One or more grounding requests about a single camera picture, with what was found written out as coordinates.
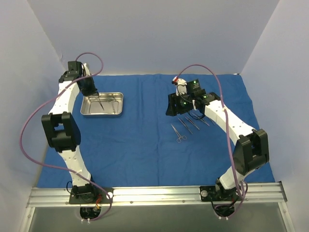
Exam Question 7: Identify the steel instrument tray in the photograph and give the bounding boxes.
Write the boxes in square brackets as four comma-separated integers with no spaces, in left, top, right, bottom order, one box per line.
[80,92,124,117]

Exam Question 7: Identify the steel hemostat clamp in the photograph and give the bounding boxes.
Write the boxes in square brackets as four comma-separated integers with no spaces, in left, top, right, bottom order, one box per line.
[170,124,187,143]

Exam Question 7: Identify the blue surgical drape cloth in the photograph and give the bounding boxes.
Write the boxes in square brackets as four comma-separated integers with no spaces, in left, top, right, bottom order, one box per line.
[36,73,276,188]

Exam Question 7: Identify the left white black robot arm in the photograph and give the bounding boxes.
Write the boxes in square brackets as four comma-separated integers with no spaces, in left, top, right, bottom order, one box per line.
[41,71,98,203]

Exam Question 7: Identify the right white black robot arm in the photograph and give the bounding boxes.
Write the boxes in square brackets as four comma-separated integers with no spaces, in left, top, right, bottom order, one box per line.
[166,90,269,200]

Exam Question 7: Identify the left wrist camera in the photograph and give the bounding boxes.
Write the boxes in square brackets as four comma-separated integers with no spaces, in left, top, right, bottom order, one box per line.
[58,61,90,83]

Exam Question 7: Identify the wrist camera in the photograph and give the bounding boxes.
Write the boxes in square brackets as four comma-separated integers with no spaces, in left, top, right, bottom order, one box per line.
[171,76,202,96]
[58,61,90,83]

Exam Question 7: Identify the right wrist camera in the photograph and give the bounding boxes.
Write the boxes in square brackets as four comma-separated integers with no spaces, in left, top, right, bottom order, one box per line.
[171,76,202,96]

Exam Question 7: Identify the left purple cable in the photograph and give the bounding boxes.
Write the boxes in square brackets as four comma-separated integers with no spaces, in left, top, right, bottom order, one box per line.
[19,52,114,221]

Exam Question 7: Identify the purple cable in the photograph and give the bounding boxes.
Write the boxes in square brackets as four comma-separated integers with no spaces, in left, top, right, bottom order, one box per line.
[19,52,114,221]
[177,64,249,217]

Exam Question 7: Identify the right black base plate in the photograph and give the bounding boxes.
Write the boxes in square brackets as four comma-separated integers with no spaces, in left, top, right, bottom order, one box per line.
[199,185,240,202]

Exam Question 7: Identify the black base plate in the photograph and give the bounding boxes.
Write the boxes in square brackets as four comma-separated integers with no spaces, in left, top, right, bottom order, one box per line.
[69,185,110,204]
[199,185,240,202]

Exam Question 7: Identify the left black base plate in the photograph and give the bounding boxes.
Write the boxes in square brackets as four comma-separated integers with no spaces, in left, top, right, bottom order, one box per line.
[69,185,110,204]

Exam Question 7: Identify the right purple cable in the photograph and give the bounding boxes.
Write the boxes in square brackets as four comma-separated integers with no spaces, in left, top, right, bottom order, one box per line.
[177,64,249,217]

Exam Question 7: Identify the aluminium front rail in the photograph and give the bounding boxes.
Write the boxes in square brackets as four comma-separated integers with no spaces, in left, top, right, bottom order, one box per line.
[27,183,287,207]

